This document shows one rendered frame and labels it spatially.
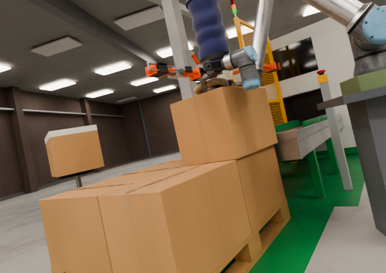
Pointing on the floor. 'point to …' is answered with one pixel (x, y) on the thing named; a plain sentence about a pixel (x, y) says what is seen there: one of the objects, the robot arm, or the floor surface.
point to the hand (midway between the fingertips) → (196, 74)
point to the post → (335, 134)
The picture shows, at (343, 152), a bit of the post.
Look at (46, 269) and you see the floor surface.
